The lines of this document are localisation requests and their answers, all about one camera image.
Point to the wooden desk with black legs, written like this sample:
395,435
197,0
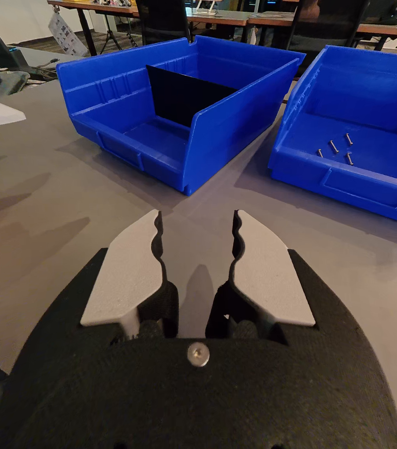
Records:
272,19
93,6

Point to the dark grey pad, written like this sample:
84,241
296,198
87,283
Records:
14,82

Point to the black bin divider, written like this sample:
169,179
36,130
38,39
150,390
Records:
184,94

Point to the white tablet stand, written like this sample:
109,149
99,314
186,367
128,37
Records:
207,8

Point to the black tripod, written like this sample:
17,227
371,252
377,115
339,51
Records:
110,35

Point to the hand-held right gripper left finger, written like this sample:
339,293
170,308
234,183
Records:
128,273

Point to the black mesh office chair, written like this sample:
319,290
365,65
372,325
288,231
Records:
324,31

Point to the white printed sign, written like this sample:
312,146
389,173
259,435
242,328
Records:
67,35

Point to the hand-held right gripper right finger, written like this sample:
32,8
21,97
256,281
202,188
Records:
272,280

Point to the black high-back chair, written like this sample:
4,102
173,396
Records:
161,21

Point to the blue storage bin with divider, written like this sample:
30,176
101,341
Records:
114,105

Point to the blue plastic storage bin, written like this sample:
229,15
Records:
359,91

